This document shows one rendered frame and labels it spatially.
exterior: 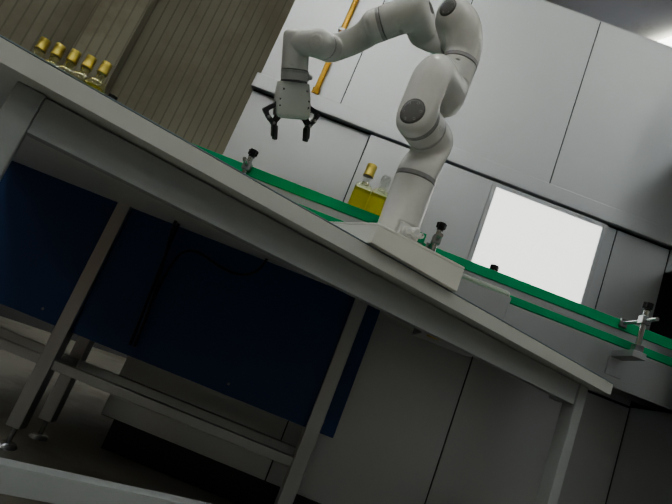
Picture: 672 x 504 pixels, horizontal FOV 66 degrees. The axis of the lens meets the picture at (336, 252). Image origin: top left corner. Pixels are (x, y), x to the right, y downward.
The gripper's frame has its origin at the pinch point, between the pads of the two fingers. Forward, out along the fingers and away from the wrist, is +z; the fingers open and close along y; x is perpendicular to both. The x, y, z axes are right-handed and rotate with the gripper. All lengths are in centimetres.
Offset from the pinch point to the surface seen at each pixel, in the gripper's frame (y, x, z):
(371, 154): -37.9, -23.8, 5.1
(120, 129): 45, 58, -2
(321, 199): -10.1, 2.8, 17.3
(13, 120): 59, 57, -2
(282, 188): 0.5, -2.6, 15.2
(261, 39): -72, -339, -66
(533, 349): -48, 57, 44
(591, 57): -124, -17, -38
